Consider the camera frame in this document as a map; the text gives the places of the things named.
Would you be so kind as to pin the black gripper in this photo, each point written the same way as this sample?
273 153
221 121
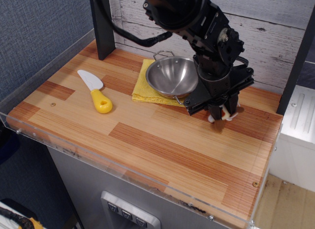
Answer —
218 85

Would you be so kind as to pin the white brown plush dog toy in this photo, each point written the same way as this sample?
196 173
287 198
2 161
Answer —
225 117

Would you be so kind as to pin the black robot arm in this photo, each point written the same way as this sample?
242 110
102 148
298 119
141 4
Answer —
200 22

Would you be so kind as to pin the yellow white toy knife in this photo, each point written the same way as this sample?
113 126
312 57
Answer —
101 103

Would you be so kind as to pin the yellow folded cloth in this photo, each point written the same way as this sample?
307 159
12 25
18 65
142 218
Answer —
143 92

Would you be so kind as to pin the grey control panel with buttons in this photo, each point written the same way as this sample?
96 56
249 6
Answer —
124 214

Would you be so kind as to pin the clear acrylic table guard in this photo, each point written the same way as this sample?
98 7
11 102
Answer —
156 157

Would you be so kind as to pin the yellow black object bottom left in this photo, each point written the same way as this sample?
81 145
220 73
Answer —
13 215

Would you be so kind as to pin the stainless steel bowl with handles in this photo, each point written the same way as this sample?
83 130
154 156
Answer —
172 77

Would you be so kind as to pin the white aluminium rail block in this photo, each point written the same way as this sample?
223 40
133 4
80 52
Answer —
293 159

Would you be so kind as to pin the dark grey right post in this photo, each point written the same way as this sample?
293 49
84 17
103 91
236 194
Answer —
298 64

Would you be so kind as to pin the dark grey vertical post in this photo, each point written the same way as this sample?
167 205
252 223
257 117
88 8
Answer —
104 34

